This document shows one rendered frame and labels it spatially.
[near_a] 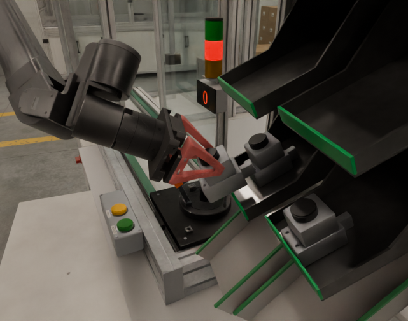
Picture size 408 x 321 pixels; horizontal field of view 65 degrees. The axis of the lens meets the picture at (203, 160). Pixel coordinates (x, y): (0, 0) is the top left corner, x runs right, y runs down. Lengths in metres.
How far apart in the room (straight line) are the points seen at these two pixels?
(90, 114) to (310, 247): 0.30
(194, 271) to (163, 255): 0.08
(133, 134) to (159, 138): 0.03
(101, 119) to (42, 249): 0.66
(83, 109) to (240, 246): 0.40
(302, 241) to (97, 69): 0.32
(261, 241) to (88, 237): 0.54
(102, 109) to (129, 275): 0.54
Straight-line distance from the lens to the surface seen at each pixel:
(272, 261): 0.56
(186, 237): 0.78
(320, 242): 0.41
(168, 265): 0.74
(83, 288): 0.87
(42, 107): 0.43
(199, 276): 0.78
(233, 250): 0.66
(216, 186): 0.47
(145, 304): 0.80
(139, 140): 0.41
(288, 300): 0.58
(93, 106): 0.40
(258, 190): 0.52
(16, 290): 0.93
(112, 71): 0.42
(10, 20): 0.58
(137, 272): 0.87
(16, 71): 0.50
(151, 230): 0.83
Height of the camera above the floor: 1.49
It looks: 29 degrees down
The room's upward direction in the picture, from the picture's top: straight up
